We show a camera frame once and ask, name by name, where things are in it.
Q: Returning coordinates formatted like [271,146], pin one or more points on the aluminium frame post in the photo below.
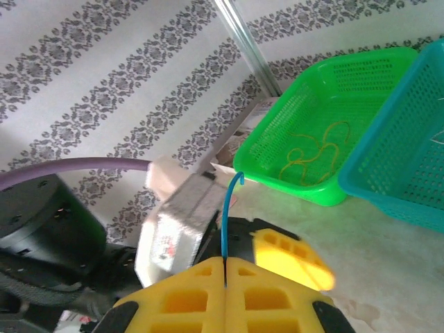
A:
[243,38]

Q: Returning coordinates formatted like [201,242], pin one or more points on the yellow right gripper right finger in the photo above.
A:
[277,312]

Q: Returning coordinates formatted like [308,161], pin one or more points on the green plastic basket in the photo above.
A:
[312,104]

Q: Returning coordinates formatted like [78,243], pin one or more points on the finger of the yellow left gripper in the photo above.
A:
[295,267]

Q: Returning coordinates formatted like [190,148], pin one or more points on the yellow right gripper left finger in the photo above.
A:
[173,312]

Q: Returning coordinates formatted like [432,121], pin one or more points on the teal plastic basket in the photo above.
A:
[399,156]

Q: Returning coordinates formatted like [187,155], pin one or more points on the white adapter box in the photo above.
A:
[180,215]

